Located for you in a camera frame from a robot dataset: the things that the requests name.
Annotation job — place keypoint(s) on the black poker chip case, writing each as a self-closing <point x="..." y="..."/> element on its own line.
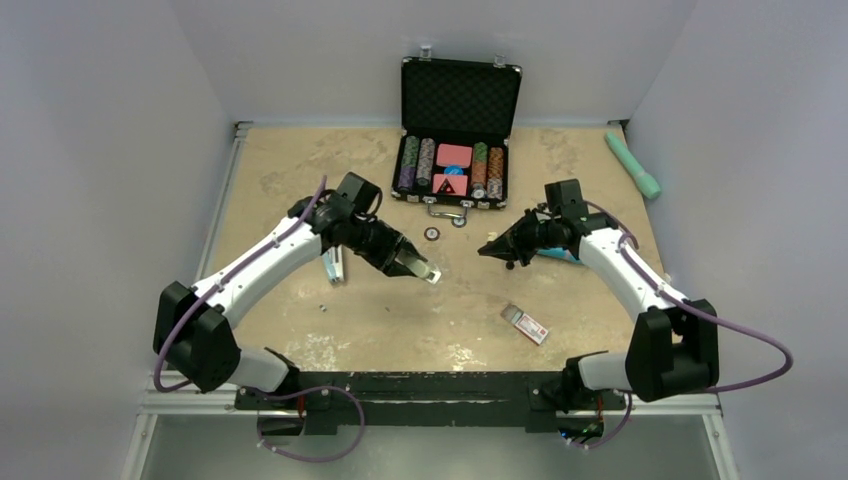
<point x="461" y="103"/>

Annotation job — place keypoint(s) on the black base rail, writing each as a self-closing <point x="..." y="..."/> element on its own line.
<point x="535" y="401"/>

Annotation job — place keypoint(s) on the green white stapler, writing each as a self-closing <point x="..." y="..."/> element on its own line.
<point x="425" y="270"/>

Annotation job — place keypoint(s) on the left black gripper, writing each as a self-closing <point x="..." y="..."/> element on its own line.
<point x="393" y="241"/>

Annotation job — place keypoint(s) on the aluminium frame rail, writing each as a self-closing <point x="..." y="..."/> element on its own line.
<point x="146" y="423"/>

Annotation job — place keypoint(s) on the red white staple box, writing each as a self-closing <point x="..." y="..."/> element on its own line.
<point x="525" y="324"/>

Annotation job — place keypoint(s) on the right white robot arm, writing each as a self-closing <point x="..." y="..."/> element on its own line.
<point x="673" y="349"/>

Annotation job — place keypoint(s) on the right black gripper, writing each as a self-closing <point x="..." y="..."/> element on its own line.
<point x="511" y="244"/>

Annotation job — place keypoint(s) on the light blue stapler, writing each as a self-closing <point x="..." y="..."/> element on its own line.
<point x="334" y="265"/>

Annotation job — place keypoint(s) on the loose poker chip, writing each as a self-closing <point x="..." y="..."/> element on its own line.
<point x="459" y="221"/>
<point x="432" y="233"/>

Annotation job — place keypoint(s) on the pink card deck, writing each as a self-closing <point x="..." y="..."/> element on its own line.
<point x="450" y="184"/>
<point x="453" y="155"/>

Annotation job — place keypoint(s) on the blue pen tool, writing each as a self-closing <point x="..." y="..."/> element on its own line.
<point x="561" y="254"/>

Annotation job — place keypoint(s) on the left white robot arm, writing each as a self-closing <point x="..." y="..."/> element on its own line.
<point x="194" y="336"/>

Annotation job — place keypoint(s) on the mint green cylinder tool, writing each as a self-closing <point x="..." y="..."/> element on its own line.
<point x="645" y="182"/>

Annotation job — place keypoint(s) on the blue dealer button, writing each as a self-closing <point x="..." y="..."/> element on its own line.
<point x="453" y="170"/>

